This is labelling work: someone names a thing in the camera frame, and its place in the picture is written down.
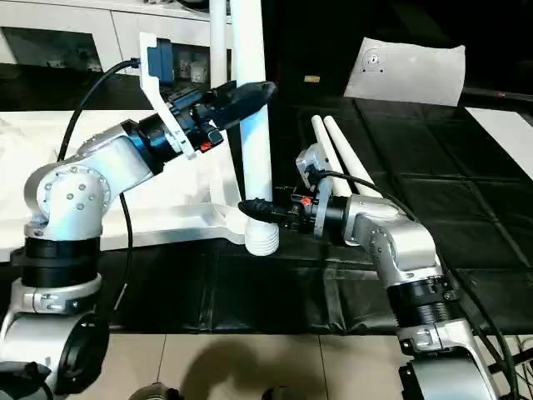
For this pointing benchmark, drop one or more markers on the white plastic table leg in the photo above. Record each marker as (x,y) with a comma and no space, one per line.
(350,158)
(326,150)
(254,167)
(218,42)

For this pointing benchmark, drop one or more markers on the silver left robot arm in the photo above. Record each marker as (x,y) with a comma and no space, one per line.
(75,217)

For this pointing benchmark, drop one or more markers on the small yellow label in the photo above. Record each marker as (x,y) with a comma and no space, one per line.
(311,79)

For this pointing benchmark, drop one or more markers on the black cabinet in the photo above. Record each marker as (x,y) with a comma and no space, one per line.
(308,33)

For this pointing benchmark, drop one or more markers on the white glass-door cabinet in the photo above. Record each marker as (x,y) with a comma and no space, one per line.
(100,29)

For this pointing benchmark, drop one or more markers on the white flat panel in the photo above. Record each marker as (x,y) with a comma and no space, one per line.
(408,71)

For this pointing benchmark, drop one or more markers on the black work mat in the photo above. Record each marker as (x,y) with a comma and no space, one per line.
(483,217)

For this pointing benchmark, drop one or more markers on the white sheet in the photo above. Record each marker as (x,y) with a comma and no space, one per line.
(508,137)

